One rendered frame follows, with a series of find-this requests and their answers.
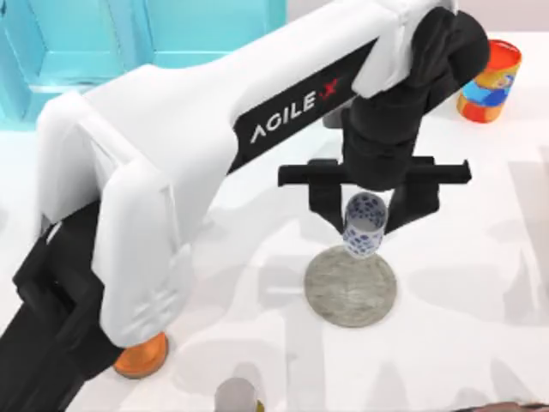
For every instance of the blue and white patterned cup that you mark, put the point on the blue and white patterned cup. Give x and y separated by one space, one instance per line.
362 242

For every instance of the pale grey rounded box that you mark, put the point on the pale grey rounded box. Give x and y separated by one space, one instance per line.
332 120

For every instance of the grey round coaster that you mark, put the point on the grey round coaster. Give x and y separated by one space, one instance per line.
349 292

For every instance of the orange and blue can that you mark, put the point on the orange and blue can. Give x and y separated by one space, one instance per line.
484 98

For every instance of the grey cup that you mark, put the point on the grey cup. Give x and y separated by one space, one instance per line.
236 397

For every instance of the yellow object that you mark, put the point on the yellow object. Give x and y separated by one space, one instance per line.
260 407

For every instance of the dark brown object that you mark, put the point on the dark brown object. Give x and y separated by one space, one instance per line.
519 407

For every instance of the orange cup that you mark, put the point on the orange cup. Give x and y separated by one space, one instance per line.
143 356

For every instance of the light blue rack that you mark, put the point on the light blue rack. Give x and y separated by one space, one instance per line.
77 38

